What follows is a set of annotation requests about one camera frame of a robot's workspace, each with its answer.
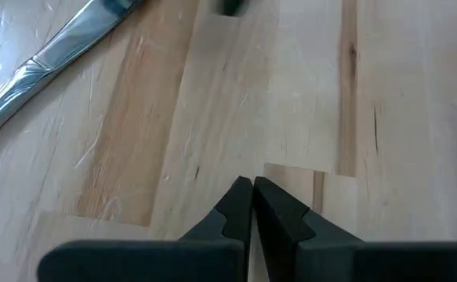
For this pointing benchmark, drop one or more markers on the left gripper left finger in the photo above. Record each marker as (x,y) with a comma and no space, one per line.
(142,260)

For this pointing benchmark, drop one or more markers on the silver metal table knife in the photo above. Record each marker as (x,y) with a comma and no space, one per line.
(75,37)

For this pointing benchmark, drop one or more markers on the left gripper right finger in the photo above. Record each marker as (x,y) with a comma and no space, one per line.
(369,262)

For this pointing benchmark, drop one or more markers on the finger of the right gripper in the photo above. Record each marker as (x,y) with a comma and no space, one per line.
(230,6)

